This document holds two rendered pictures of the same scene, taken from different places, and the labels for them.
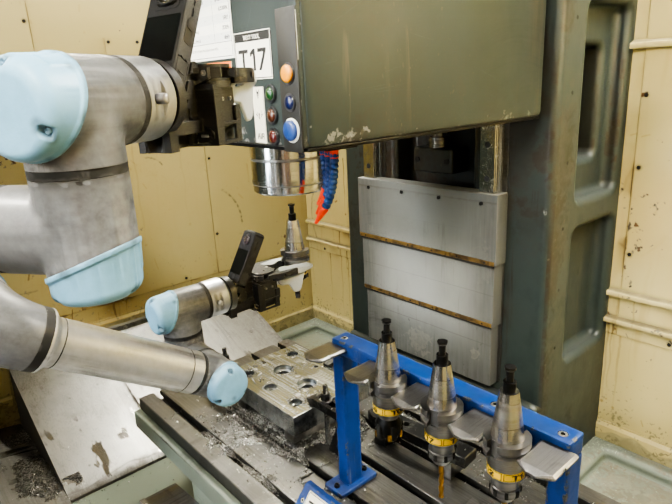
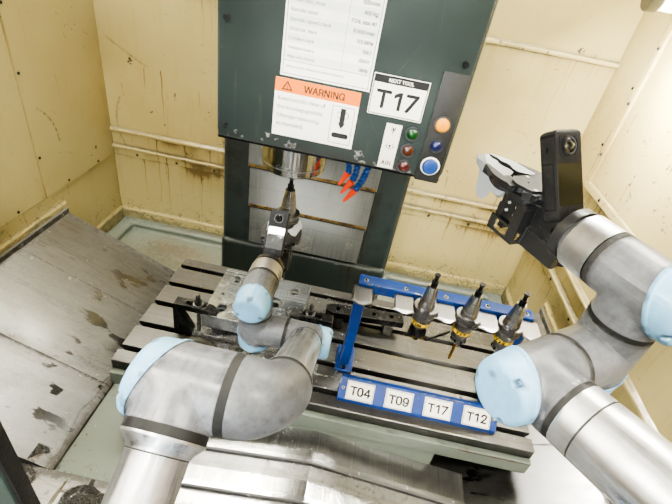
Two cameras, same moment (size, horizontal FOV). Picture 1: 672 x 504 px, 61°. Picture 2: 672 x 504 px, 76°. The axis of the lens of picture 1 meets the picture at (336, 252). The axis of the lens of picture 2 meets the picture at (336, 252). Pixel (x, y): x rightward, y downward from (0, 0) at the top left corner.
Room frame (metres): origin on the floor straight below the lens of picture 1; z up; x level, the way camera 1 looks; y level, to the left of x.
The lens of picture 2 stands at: (0.43, 0.73, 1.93)
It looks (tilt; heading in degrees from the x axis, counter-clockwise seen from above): 35 degrees down; 312
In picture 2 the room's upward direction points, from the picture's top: 11 degrees clockwise
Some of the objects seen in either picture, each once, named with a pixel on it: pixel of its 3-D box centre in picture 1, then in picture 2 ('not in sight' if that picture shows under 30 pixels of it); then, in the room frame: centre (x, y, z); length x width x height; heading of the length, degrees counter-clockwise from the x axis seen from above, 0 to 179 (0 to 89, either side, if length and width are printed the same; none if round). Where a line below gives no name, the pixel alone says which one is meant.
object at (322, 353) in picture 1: (322, 353); (362, 296); (0.95, 0.03, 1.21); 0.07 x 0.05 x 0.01; 131
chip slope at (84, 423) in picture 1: (185, 380); (85, 318); (1.71, 0.53, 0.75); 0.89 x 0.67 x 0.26; 131
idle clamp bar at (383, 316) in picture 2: (417, 442); (363, 319); (1.06, -0.16, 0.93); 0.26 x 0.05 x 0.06; 46
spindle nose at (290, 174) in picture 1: (288, 161); (295, 142); (1.21, 0.09, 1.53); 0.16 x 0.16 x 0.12
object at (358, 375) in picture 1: (364, 373); (404, 305); (0.86, -0.04, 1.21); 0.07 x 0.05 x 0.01; 131
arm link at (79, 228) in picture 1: (72, 231); (591, 353); (0.46, 0.22, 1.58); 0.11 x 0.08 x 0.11; 76
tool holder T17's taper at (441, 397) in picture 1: (442, 383); (473, 305); (0.74, -0.15, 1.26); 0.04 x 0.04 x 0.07
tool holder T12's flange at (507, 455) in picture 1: (507, 443); (509, 327); (0.65, -0.22, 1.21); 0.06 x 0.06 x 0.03
